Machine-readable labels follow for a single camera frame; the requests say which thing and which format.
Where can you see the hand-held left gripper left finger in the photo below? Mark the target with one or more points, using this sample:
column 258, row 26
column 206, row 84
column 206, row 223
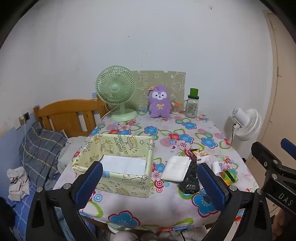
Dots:
column 89, row 183

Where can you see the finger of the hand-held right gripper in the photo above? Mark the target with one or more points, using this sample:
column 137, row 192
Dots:
column 290, row 148
column 261, row 151

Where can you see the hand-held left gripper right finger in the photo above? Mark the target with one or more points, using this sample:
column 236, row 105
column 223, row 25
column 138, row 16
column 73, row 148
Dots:
column 211, row 185

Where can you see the white roll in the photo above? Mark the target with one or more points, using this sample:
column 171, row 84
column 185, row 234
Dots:
column 216, row 166

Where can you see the black plastic bag roll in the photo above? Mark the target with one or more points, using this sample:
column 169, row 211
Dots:
column 188, row 183

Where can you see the small colourful snack packet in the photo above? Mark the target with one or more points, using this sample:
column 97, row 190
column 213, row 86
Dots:
column 202, row 156

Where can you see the yellow fabric storage box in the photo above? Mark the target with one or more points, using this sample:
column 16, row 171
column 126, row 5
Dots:
column 120, row 185

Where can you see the white soft pack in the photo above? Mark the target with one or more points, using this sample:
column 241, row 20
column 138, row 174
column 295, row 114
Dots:
column 174, row 171

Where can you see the person's right hand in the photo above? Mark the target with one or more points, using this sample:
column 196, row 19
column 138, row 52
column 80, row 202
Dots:
column 278, row 222

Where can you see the white standing fan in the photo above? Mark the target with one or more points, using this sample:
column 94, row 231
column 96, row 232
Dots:
column 249, row 122

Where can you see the white grey blanket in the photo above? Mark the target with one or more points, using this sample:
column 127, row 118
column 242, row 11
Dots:
column 69, row 153

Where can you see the white paper liner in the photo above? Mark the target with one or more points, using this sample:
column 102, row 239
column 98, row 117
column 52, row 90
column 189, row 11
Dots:
column 124, row 164

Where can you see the beige door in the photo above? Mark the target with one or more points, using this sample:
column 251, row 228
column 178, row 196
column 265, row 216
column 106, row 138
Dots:
column 284, row 92

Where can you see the floral tablecloth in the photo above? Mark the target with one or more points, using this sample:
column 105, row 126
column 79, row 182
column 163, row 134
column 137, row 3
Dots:
column 175, row 139

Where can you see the grey plaid pillow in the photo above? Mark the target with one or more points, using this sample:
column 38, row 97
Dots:
column 39, row 150

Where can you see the crumpled light cloth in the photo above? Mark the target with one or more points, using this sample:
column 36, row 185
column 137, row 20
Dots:
column 17, row 185

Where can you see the blue checked bedsheet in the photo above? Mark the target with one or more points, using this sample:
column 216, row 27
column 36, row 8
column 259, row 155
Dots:
column 19, row 215

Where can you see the wooden bed headboard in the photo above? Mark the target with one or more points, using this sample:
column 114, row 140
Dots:
column 67, row 109

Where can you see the glass jar with green lid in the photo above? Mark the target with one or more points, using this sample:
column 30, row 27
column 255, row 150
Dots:
column 191, row 106

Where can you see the cotton swab container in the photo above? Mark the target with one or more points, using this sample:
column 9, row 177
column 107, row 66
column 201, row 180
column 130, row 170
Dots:
column 176, row 107

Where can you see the dark cloth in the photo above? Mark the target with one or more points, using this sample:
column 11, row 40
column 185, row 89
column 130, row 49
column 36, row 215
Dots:
column 5, row 220

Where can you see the purple plush toy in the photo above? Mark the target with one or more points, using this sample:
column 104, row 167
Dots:
column 159, row 104

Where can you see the green desk fan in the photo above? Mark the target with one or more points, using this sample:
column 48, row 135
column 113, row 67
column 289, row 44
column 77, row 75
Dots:
column 115, row 88

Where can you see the green patterned foam board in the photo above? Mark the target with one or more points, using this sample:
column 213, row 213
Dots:
column 166, row 81

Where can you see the dark wall socket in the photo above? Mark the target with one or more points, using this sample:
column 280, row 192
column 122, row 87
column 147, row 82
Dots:
column 26, row 116

